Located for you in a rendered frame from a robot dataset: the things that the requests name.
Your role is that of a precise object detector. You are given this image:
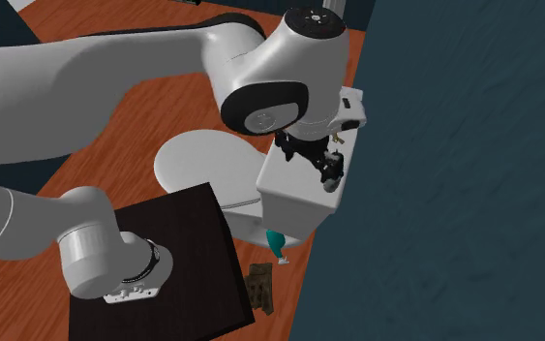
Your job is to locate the small black and grey object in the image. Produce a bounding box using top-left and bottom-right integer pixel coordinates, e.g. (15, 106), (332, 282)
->
(321, 149), (346, 194)

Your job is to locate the brown crumpled bag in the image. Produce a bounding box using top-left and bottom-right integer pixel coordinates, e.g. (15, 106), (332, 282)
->
(244, 262), (275, 317)

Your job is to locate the teal bottle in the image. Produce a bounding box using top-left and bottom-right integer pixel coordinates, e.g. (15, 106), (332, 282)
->
(264, 229), (290, 266)

